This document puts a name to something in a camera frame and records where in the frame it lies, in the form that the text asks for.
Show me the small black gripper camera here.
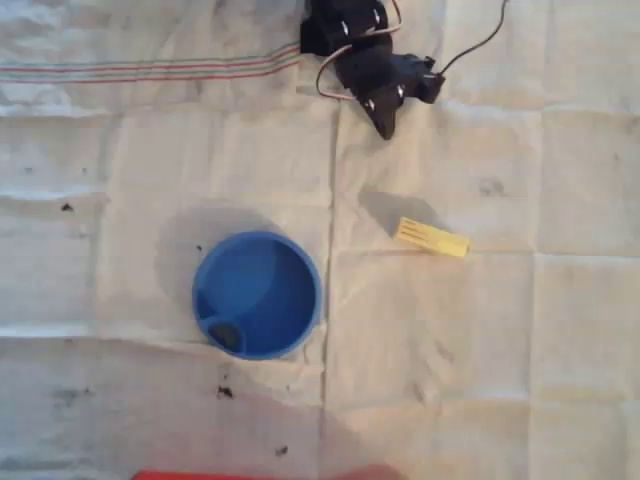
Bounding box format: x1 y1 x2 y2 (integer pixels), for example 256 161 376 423
418 72 447 106

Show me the blue plastic bowl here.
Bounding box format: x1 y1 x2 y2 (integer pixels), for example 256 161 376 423
191 230 323 362

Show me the red object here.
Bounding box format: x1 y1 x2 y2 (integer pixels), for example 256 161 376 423
130 464 401 480

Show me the white cloth with stripes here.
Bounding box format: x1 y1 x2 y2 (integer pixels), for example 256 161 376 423
0 0 640 480

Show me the yellow rectangular block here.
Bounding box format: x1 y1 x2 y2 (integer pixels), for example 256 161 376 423
393 216 472 260

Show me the black cable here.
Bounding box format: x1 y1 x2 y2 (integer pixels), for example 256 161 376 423
437 0 511 77

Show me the red white servo wire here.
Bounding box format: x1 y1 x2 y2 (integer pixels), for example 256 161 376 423
317 0 404 104

